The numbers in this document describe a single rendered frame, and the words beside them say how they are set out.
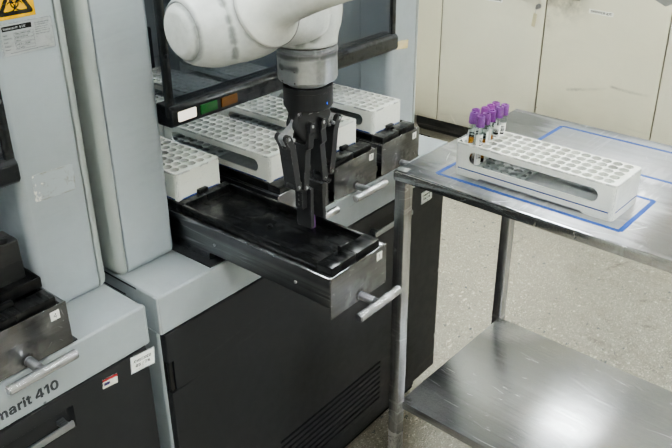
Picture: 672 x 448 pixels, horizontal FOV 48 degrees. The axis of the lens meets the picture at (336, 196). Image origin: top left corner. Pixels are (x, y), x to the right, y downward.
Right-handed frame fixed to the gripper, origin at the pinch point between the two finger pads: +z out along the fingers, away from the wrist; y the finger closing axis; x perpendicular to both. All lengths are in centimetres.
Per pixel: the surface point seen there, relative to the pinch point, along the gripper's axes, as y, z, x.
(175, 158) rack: 4.3, -1.8, -28.0
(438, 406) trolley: -29, 56, 9
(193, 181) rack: 5.9, 0.2, -21.7
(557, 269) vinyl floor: -142, 85, -13
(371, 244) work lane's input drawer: 0.9, 2.6, 12.8
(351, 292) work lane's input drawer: 6.5, 8.1, 13.5
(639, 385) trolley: -62, 56, 40
